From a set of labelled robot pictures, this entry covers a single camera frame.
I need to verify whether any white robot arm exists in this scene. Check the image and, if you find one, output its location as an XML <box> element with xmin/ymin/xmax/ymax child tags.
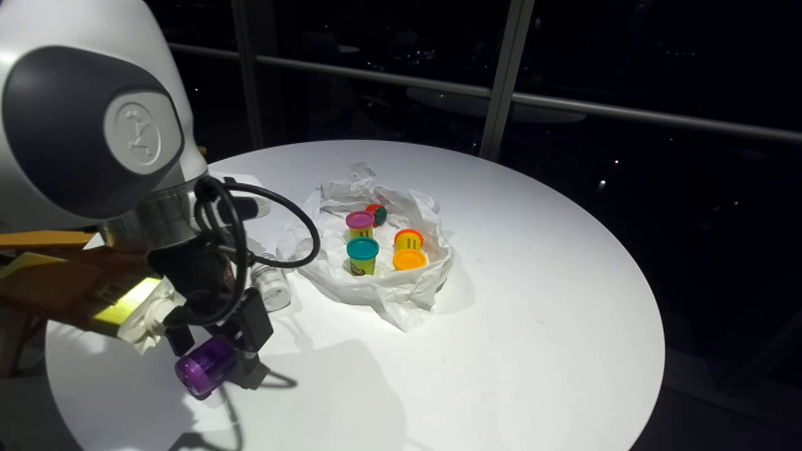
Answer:
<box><xmin>0</xmin><ymin>0</ymin><xmax>271</xmax><ymax>392</ymax></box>

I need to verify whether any yellow green wrist camera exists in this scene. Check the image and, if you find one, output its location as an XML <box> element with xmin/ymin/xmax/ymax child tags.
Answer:
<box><xmin>0</xmin><ymin>244</ymin><xmax>185</xmax><ymax>357</ymax></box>

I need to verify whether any white plastic bag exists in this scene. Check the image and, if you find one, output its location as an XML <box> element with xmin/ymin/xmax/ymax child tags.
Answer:
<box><xmin>257</xmin><ymin>162</ymin><xmax>454</xmax><ymax>330</ymax></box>

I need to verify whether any teal lid dough tub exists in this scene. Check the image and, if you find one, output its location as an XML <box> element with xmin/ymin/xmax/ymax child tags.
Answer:
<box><xmin>345</xmin><ymin>238</ymin><xmax>379</xmax><ymax>275</ymax></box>

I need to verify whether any red lid dough tub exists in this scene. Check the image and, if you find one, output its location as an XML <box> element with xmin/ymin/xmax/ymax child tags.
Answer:
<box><xmin>366</xmin><ymin>202</ymin><xmax>388</xmax><ymax>227</ymax></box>

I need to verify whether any small white plastic bottle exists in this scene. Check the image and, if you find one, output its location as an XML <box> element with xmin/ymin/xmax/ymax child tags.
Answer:
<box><xmin>250</xmin><ymin>265</ymin><xmax>292</xmax><ymax>312</ymax></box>

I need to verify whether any black camera cable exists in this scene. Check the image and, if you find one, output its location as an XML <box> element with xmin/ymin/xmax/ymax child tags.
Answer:
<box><xmin>177</xmin><ymin>172</ymin><xmax>322</xmax><ymax>327</ymax></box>

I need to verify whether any purple plastic jar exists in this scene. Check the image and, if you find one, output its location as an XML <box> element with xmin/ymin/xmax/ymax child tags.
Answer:
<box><xmin>175</xmin><ymin>338</ymin><xmax>235</xmax><ymax>401</ymax></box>

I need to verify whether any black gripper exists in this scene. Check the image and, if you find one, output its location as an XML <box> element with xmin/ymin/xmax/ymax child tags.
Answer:
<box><xmin>147</xmin><ymin>241</ymin><xmax>272</xmax><ymax>389</ymax></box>

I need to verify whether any orange lid dough tub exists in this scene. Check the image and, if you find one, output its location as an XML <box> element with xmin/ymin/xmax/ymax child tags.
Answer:
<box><xmin>393</xmin><ymin>251</ymin><xmax>429</xmax><ymax>270</ymax></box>

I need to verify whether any purple lid dough tub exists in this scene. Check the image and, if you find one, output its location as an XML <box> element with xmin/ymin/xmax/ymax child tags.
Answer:
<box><xmin>345</xmin><ymin>209</ymin><xmax>373</xmax><ymax>238</ymax></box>

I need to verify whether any yellow tub orange lid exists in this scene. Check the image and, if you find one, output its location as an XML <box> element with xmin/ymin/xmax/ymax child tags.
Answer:
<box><xmin>393</xmin><ymin>227</ymin><xmax>426</xmax><ymax>251</ymax></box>

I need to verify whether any metal window railing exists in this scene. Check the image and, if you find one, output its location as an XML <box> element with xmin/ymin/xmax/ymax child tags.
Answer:
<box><xmin>154</xmin><ymin>0</ymin><xmax>802</xmax><ymax>158</ymax></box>

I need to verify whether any wooden armchair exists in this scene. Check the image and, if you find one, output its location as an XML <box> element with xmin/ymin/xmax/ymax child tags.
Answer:
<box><xmin>0</xmin><ymin>231</ymin><xmax>102</xmax><ymax>379</ymax></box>

